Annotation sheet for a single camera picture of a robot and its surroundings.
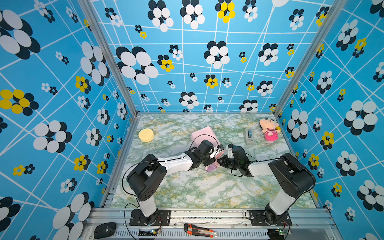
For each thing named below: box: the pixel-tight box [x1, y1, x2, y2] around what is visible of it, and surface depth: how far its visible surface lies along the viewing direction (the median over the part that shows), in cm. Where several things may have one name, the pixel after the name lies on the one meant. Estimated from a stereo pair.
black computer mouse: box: [93, 222, 116, 239], surface depth 70 cm
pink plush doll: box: [259, 117, 281, 144], surface depth 104 cm
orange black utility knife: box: [183, 223, 218, 238], surface depth 71 cm
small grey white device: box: [244, 128, 255, 146], surface depth 104 cm
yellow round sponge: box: [138, 128, 155, 143], surface depth 106 cm
